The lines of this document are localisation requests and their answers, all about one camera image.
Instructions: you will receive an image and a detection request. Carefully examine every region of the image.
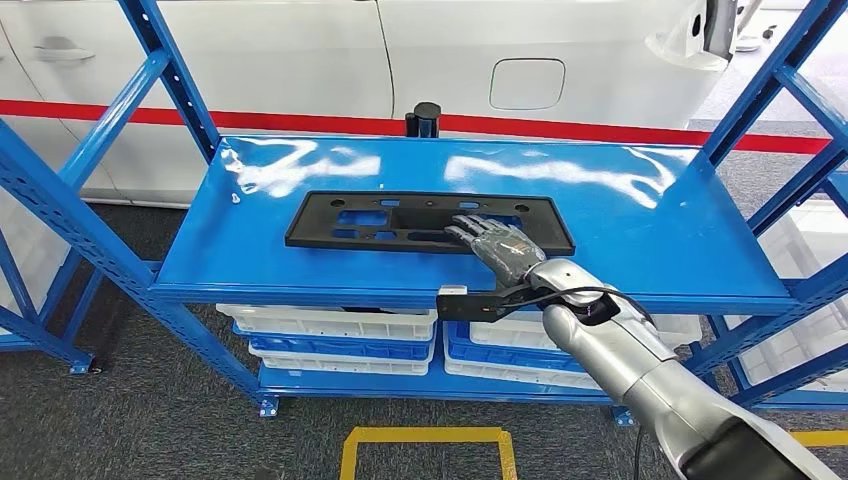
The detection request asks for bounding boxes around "black stanchion post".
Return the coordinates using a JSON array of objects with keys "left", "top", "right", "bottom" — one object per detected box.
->
[{"left": 405, "top": 101, "right": 443, "bottom": 139}]

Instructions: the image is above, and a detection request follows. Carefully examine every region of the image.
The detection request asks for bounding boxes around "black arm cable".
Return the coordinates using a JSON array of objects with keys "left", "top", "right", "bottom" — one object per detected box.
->
[{"left": 503, "top": 284, "right": 657, "bottom": 480}]

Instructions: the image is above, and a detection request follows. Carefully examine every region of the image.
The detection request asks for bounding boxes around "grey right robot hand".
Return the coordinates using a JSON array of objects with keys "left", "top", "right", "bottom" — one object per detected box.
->
[{"left": 443, "top": 213, "right": 549, "bottom": 290}]

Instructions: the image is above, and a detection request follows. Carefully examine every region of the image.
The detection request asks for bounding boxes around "white car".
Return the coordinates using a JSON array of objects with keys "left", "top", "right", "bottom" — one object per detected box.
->
[{"left": 0, "top": 0, "right": 753, "bottom": 208}]

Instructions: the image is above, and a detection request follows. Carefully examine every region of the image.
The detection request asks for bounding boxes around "black plastic panel part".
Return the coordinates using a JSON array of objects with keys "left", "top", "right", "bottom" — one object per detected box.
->
[{"left": 284, "top": 190, "right": 576, "bottom": 258}]

